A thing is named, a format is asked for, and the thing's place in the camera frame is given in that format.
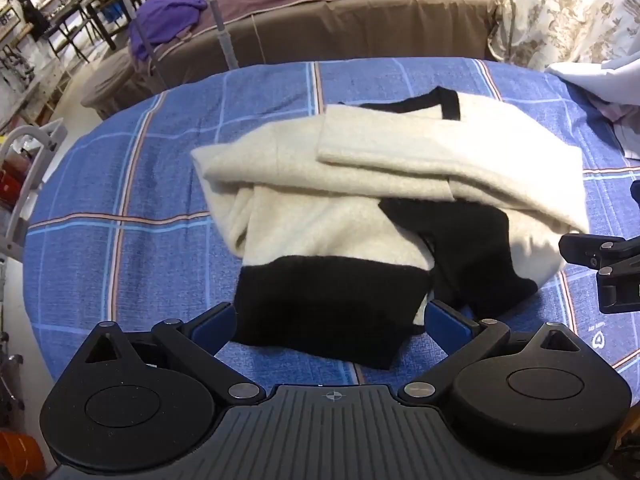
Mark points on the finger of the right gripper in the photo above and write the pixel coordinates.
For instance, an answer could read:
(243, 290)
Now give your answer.
(597, 251)
(618, 292)

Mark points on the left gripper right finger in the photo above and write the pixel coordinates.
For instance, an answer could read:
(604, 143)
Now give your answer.
(520, 397)

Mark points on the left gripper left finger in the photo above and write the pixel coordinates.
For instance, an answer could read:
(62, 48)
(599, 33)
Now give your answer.
(141, 400)

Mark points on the cream and black sweater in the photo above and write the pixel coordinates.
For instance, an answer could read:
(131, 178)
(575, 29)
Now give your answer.
(347, 223)

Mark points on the white cloth pile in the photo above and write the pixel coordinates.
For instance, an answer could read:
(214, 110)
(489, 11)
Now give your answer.
(613, 87)

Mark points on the floral beige quilt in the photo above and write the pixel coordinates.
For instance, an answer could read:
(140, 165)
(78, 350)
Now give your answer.
(538, 33)

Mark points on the grey utility cart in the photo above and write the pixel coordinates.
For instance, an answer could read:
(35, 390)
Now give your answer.
(26, 155)

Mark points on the brown round ottoman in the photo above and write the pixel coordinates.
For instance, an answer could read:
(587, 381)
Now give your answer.
(116, 85)

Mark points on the white tripod pole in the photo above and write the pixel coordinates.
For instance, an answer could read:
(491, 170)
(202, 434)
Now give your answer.
(224, 37)

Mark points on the purple garment on bed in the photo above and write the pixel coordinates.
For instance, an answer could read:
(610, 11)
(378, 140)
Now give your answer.
(163, 20)

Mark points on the brown bed with pink cover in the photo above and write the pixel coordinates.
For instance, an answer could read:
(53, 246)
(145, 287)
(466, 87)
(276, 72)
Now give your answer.
(282, 31)

